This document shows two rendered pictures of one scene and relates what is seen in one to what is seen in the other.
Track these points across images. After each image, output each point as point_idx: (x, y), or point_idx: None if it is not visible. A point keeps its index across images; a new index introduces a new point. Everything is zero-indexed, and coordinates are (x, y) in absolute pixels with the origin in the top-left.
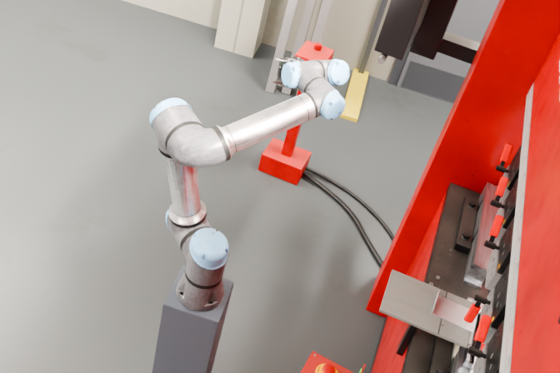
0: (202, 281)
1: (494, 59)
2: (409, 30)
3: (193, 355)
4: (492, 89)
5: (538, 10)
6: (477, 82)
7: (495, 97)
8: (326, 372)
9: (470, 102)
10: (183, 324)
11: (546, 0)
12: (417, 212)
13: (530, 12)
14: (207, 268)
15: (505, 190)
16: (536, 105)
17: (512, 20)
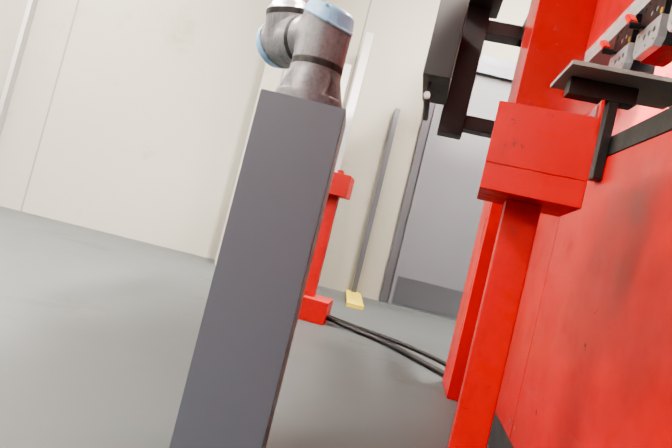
0: (322, 50)
1: (545, 37)
2: (455, 48)
3: (298, 194)
4: (548, 67)
5: None
6: (534, 62)
7: (553, 74)
8: None
9: (530, 84)
10: (289, 125)
11: None
12: (494, 228)
13: None
14: (332, 22)
15: (629, 42)
16: (612, 15)
17: None
